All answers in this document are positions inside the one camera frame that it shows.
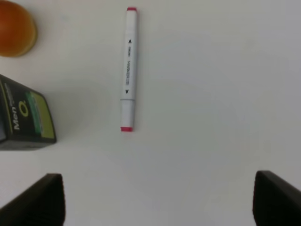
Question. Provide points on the orange peach fruit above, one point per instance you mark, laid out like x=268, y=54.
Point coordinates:
x=18, y=32

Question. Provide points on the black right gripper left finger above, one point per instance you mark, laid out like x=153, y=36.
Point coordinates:
x=42, y=204

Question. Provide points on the black pump bottle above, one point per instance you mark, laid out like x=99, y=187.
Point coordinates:
x=25, y=120

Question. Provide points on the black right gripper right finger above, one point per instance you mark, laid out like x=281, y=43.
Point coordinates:
x=275, y=201

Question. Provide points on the white marker with pink caps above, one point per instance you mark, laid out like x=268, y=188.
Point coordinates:
x=129, y=71

